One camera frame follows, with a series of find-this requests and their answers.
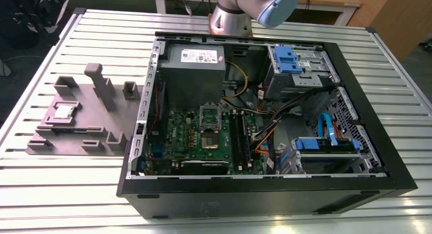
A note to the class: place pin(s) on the CPU with silver top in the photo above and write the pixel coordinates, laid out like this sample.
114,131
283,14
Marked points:
65,112

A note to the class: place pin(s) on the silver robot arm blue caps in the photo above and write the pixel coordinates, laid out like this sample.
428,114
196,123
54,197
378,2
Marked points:
233,19

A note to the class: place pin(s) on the CPU socket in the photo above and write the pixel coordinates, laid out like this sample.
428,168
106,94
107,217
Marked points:
210,140

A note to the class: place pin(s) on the grey power supply unit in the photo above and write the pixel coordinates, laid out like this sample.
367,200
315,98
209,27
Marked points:
192,87

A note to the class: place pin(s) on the green motherboard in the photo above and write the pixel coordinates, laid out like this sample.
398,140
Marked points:
182,143

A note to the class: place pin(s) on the black graphics card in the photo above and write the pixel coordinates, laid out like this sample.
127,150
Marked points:
202,168

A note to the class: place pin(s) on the blue plastic strips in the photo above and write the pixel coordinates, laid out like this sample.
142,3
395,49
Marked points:
280,160

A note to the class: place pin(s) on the silver drive cage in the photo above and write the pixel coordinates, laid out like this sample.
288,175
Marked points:
304,82

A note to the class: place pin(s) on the hard disk in blue carrier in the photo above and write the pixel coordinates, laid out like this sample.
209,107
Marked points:
307,144

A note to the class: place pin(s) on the black PC case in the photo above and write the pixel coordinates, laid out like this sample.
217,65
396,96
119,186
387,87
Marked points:
236,201

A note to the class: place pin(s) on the grey parts rack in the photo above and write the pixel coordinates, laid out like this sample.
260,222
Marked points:
87,120

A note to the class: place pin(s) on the silver disk bay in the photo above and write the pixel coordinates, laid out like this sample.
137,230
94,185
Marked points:
337,156

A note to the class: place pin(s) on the dark RAM stick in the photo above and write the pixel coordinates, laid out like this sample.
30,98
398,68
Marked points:
71,131

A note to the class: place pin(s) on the wooden cabinet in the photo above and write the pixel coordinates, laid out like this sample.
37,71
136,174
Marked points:
398,16

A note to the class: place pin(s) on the black chair base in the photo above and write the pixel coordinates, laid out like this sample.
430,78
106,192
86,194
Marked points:
427,44

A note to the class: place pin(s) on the blue plastic drive bracket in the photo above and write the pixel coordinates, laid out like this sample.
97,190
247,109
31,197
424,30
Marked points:
287,57

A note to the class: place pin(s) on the wooden desk white frame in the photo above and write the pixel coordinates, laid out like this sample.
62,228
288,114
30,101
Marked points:
337,2

